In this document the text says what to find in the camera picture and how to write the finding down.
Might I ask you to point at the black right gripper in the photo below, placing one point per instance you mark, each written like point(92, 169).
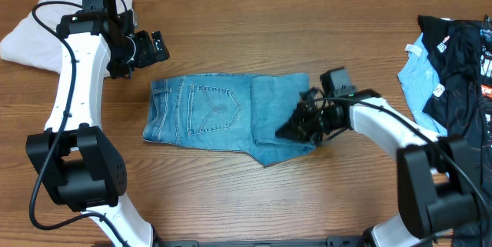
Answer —
point(297, 127)

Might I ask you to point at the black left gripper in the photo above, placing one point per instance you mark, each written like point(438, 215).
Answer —
point(147, 55)

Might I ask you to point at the blue denim jeans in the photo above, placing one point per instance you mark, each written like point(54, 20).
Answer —
point(227, 112)

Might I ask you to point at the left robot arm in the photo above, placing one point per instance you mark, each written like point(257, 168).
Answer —
point(75, 161)

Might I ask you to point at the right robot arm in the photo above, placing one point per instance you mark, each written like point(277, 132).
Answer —
point(438, 194)

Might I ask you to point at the folded beige trousers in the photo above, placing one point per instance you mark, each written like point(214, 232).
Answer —
point(31, 45)

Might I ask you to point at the light blue garment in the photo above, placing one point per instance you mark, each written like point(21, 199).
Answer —
point(418, 80)

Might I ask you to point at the black printed t-shirt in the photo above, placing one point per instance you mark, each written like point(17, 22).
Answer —
point(460, 53)

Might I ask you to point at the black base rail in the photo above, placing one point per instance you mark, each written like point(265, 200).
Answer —
point(261, 243)

